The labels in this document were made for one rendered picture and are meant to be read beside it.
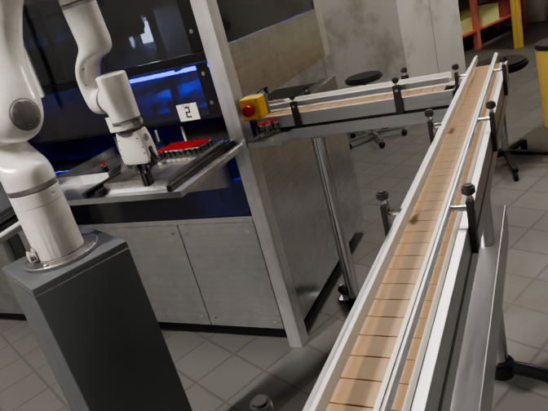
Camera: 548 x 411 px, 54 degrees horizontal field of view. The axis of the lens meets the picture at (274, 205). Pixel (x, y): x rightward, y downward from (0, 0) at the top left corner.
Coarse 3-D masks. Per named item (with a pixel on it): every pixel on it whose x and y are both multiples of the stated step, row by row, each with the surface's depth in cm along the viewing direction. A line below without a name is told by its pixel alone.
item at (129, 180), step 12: (216, 144) 184; (204, 156) 177; (156, 168) 187; (168, 168) 183; (180, 168) 166; (108, 180) 174; (120, 180) 178; (132, 180) 180; (156, 180) 162; (168, 180) 160; (108, 192) 173; (120, 192) 171
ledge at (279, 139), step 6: (282, 132) 190; (288, 132) 188; (258, 138) 191; (264, 138) 189; (270, 138) 187; (276, 138) 185; (282, 138) 183; (288, 138) 187; (252, 144) 188; (258, 144) 187; (264, 144) 186; (270, 144) 185; (276, 144) 184
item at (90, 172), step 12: (156, 144) 208; (96, 156) 215; (108, 156) 221; (120, 156) 220; (84, 168) 209; (96, 168) 210; (108, 168) 205; (120, 168) 191; (60, 180) 196; (72, 180) 194; (84, 180) 191; (96, 180) 189
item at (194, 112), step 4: (184, 104) 192; (188, 104) 191; (192, 104) 190; (196, 104) 190; (180, 108) 193; (184, 108) 192; (192, 108) 191; (196, 108) 190; (180, 112) 194; (184, 112) 193; (192, 112) 192; (196, 112) 191; (180, 116) 194; (184, 116) 194; (192, 116) 192; (196, 116) 192; (180, 120) 195; (184, 120) 194; (188, 120) 194
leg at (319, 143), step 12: (312, 144) 196; (324, 144) 194; (324, 156) 195; (324, 168) 197; (324, 180) 199; (324, 192) 202; (336, 192) 202; (336, 204) 202; (336, 216) 204; (336, 228) 206; (336, 240) 209; (348, 252) 210; (348, 264) 212; (348, 276) 214; (348, 288) 216
